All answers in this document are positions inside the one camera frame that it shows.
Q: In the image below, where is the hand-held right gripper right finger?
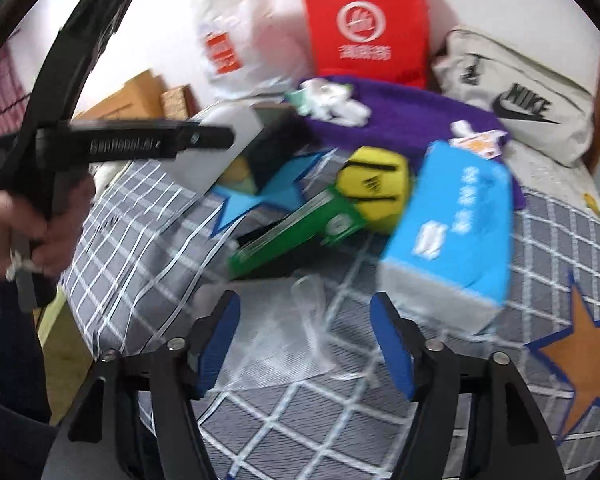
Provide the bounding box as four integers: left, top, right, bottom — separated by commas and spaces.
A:
370, 291, 551, 480

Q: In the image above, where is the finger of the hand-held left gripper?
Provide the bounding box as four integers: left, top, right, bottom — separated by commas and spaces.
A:
175, 124, 236, 152

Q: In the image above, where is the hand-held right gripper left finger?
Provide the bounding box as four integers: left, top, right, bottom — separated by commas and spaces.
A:
67, 290, 242, 480

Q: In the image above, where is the mint green cloth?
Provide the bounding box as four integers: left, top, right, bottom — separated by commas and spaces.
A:
284, 87, 316, 116

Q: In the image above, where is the dark green snack packet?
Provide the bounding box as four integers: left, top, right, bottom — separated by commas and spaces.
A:
227, 187, 366, 281

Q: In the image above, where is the white glove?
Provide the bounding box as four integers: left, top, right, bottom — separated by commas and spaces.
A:
300, 79, 372, 127

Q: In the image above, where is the yellow pouch with black straps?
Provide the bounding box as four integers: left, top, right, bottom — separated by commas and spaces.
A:
335, 146, 413, 235

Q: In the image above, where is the person's left forearm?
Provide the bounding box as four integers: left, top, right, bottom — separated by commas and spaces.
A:
0, 260, 56, 480

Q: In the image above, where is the person's left hand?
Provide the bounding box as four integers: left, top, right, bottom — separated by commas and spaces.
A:
0, 180, 98, 281

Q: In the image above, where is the patterned brown box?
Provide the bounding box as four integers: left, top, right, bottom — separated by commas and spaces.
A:
160, 86, 191, 117

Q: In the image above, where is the wooden bed headboard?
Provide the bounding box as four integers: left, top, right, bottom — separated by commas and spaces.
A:
72, 69, 191, 121

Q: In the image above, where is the clear plastic bag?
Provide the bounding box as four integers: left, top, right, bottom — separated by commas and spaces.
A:
195, 275, 351, 391

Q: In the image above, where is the dark tea tin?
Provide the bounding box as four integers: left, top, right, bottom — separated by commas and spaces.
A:
220, 107, 313, 198

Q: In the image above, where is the pink checked cloth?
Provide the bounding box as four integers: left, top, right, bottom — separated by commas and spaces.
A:
0, 55, 31, 131

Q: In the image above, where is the grey checked star blanket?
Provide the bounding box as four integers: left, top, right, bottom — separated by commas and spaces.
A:
60, 110, 600, 480

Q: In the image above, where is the white plastic shopping bag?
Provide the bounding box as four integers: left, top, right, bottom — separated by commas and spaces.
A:
187, 0, 311, 101

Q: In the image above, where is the blue tissue pack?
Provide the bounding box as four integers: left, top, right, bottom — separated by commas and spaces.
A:
379, 140, 515, 333

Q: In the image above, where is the purple cloth bag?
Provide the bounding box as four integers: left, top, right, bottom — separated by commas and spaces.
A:
300, 75, 528, 213

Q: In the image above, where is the red paper bag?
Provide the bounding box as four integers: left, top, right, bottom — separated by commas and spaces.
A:
297, 0, 431, 90

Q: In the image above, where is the small printed white card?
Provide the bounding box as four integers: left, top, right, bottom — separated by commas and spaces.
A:
450, 121, 510, 160

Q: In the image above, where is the fruit print sheet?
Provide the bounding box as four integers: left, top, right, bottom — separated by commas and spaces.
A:
500, 137, 600, 221

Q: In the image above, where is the grey pouch bag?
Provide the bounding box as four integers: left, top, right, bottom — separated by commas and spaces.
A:
432, 29, 597, 168

